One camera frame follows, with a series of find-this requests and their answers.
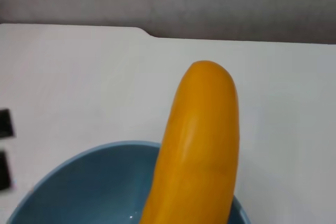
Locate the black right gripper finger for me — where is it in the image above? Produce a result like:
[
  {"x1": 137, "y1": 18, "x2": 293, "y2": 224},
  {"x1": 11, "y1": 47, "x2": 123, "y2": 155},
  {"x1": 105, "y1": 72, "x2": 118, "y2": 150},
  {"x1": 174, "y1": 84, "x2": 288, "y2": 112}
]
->
[
  {"x1": 0, "y1": 108, "x2": 16, "y2": 138},
  {"x1": 0, "y1": 151, "x2": 13, "y2": 191}
]

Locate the blue bowl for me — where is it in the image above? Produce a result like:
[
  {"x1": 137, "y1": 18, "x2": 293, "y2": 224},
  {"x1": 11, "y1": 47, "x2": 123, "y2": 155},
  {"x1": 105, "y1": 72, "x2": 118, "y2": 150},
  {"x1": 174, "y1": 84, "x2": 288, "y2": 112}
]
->
[{"x1": 5, "y1": 141, "x2": 251, "y2": 224}]

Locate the yellow banana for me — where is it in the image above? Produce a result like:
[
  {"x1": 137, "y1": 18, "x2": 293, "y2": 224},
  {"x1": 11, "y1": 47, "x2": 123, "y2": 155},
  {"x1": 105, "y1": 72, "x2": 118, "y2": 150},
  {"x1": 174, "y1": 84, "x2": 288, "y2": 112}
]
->
[{"x1": 140, "y1": 60, "x2": 240, "y2": 224}]

